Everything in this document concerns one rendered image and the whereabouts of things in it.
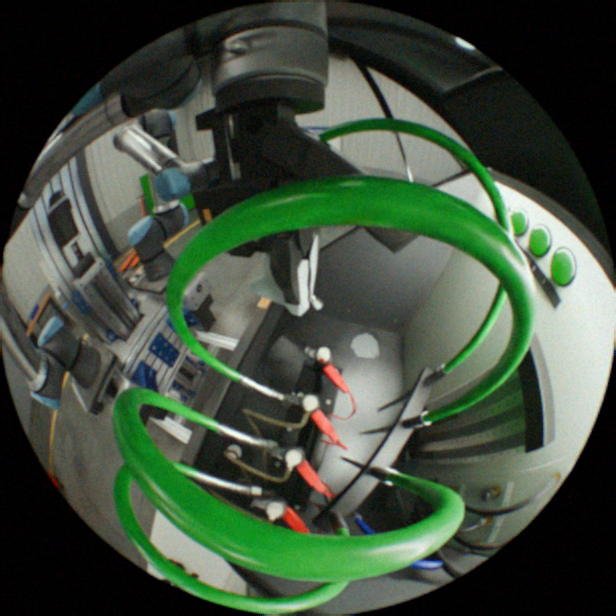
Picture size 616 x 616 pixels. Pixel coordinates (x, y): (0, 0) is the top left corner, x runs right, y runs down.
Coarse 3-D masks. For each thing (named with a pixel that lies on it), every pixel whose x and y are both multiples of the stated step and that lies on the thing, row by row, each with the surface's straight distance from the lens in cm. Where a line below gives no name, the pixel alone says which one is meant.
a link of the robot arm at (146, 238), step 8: (136, 224) 85; (144, 224) 77; (152, 224) 80; (160, 224) 80; (136, 232) 77; (144, 232) 77; (152, 232) 78; (160, 232) 80; (136, 240) 78; (144, 240) 77; (152, 240) 78; (160, 240) 81; (136, 248) 80; (144, 248) 78; (152, 248) 79; (160, 248) 81; (144, 256) 80; (152, 256) 79
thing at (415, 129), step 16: (336, 128) 22; (352, 128) 21; (368, 128) 21; (384, 128) 20; (400, 128) 20; (416, 128) 19; (432, 128) 20; (448, 144) 19; (464, 160) 19; (480, 176) 19; (496, 192) 19; (496, 208) 20; (496, 304) 23; (480, 336) 26; (464, 352) 28; (448, 368) 31
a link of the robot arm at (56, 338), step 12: (48, 324) 74; (60, 324) 72; (48, 336) 69; (60, 336) 70; (72, 336) 73; (48, 348) 69; (60, 348) 69; (72, 348) 71; (60, 360) 69; (72, 360) 72
